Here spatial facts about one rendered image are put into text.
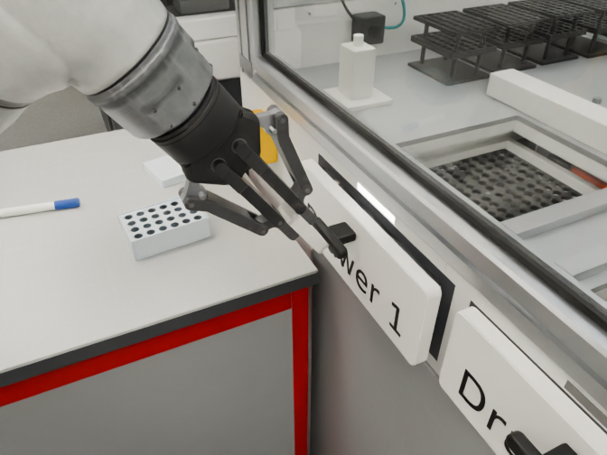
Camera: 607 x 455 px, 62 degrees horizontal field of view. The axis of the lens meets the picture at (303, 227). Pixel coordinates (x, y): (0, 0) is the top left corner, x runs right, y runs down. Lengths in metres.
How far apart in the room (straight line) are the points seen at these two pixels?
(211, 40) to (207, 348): 0.77
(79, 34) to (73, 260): 0.53
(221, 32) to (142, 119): 0.91
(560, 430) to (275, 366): 0.55
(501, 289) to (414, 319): 0.11
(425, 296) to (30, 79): 0.37
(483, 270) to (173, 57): 0.30
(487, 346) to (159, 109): 0.33
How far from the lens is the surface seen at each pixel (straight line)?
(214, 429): 0.96
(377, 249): 0.55
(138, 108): 0.40
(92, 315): 0.75
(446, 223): 0.48
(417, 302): 0.51
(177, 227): 0.80
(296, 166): 0.50
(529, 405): 0.46
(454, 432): 0.62
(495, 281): 0.46
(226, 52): 1.32
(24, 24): 0.37
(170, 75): 0.39
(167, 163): 1.02
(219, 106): 0.42
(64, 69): 0.38
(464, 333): 0.49
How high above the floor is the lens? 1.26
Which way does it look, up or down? 37 degrees down
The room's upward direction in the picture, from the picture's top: straight up
